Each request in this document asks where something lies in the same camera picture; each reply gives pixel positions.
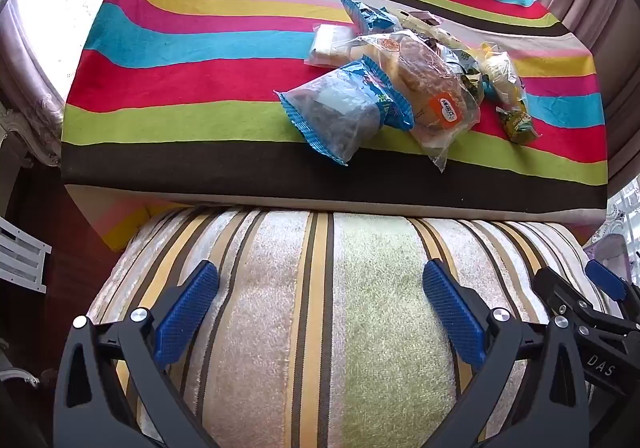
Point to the striped plush sofa cushion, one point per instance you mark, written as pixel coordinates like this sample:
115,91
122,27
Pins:
320,328

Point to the dark green patterned packet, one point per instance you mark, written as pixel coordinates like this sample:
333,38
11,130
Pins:
465,72

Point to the colourful striped cloth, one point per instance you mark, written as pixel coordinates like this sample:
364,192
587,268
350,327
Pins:
200,77

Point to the green yellow small packet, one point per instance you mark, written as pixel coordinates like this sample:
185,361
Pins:
520,125

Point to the small clear blue packet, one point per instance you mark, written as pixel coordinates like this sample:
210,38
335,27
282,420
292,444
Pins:
367,17

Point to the cream snack packet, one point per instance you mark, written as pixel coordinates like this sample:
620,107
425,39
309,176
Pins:
417,20

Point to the white snack packet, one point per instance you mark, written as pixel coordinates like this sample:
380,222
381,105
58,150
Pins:
330,40

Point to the pink curtain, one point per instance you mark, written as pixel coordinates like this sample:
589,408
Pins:
30,77

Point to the cream lace curtain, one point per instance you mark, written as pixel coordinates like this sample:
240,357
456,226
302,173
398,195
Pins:
625,208

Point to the purple box white inside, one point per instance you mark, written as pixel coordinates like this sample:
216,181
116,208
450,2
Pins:
612,250

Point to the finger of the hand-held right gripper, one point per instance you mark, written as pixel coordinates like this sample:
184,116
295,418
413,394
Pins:
605,278
555,290

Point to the bread packet orange label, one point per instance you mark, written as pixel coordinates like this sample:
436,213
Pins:
425,77

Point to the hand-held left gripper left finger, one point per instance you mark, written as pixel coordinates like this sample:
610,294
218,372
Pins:
185,313

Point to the large blue snack packet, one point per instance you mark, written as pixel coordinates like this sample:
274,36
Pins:
335,112

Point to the yellow bun clear packet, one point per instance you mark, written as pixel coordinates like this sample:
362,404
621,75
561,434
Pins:
500,70

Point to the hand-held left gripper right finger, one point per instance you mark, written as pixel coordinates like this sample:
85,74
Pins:
452,313

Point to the white slatted rack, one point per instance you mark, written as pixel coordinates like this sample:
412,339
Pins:
25,253

